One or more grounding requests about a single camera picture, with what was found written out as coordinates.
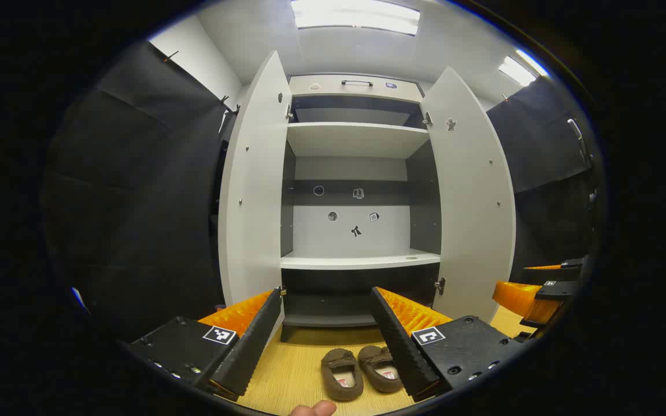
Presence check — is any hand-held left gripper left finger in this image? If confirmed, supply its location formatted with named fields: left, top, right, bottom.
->
left=128, top=287, right=283, bottom=402

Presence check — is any white shoe cabinet door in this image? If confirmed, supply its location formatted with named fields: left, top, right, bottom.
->
left=217, top=50, right=294, bottom=343
left=420, top=66, right=517, bottom=324

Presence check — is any brown fuzzy shoe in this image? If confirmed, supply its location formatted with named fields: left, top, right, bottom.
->
left=320, top=348, right=365, bottom=402
left=358, top=345, right=404, bottom=393

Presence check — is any white shoe cabinet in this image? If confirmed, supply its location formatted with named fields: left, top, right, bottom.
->
left=280, top=74, right=443, bottom=343

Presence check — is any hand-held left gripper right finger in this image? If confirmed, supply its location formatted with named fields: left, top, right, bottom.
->
left=369, top=286, right=527, bottom=403

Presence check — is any silver metal handle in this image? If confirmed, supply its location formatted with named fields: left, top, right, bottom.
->
left=567, top=117, right=593, bottom=169

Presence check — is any rectangular ceiling light panel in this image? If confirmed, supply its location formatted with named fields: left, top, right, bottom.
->
left=498, top=49, right=551, bottom=87
left=291, top=0, right=421, bottom=36

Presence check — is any white cabinet drawer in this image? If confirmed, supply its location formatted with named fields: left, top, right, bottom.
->
left=290, top=74, right=424, bottom=102

